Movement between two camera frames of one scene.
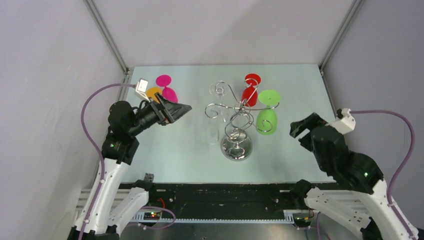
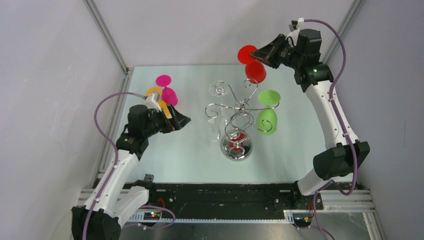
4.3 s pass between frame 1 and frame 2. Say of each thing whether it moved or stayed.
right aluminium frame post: stayed
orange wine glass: stayed
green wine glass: stayed
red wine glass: moved
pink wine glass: stayed
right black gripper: moved
